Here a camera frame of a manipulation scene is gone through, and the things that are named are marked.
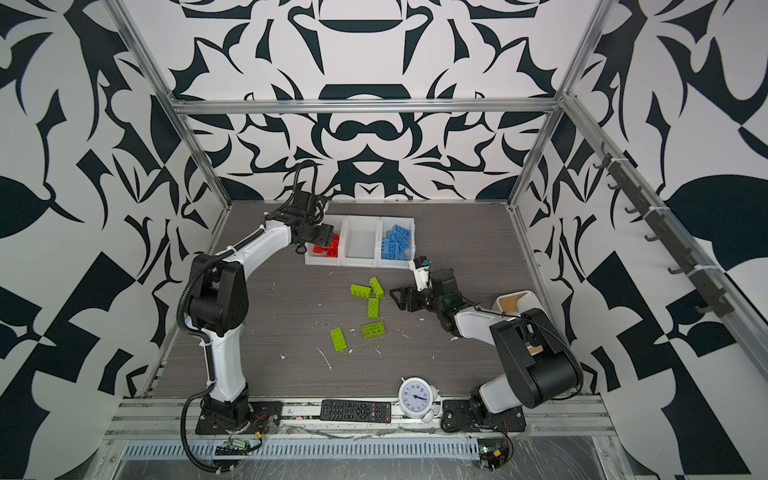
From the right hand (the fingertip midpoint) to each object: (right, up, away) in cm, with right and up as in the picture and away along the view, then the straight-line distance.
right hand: (401, 288), depth 90 cm
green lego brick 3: (-8, -7, +3) cm, 11 cm away
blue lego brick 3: (-1, +10, +12) cm, 16 cm away
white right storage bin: (-5, +19, +15) cm, 24 cm away
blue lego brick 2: (-5, +11, +12) cm, 17 cm away
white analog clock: (+3, -25, -14) cm, 29 cm away
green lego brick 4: (-8, -12, -2) cm, 14 cm away
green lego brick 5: (-18, -14, -3) cm, 23 cm away
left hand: (-25, +18, +8) cm, 32 cm away
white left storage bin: (-28, +8, +10) cm, 31 cm away
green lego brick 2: (-8, 0, +7) cm, 10 cm away
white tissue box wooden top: (+34, -4, -1) cm, 34 cm away
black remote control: (-12, -28, -15) cm, 34 cm away
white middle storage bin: (-14, +13, +19) cm, 27 cm away
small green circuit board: (+21, -35, -19) cm, 45 cm away
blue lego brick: (0, +16, +17) cm, 23 cm away
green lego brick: (-12, -1, +4) cm, 13 cm away
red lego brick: (-22, +11, +11) cm, 27 cm away
